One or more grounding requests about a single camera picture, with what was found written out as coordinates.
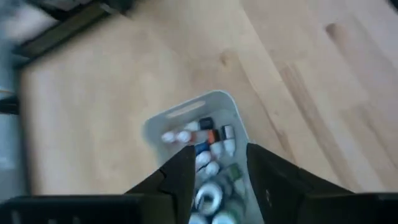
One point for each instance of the dark blue food coloring bottle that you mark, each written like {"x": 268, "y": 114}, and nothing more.
{"x": 201, "y": 148}

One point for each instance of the fruit green food coloring bottle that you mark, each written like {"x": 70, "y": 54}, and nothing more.
{"x": 234, "y": 171}

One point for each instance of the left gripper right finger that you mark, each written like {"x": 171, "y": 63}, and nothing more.
{"x": 311, "y": 202}

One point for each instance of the small food coloring bottle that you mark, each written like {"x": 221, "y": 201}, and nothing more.
{"x": 168, "y": 137}
{"x": 228, "y": 146}
{"x": 212, "y": 168}

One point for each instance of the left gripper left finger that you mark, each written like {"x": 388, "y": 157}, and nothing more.
{"x": 124, "y": 208}

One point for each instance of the black aluminium table frame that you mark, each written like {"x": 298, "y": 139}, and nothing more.
{"x": 62, "y": 29}

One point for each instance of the red food coloring bottle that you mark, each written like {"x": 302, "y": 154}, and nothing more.
{"x": 213, "y": 136}
{"x": 184, "y": 136}

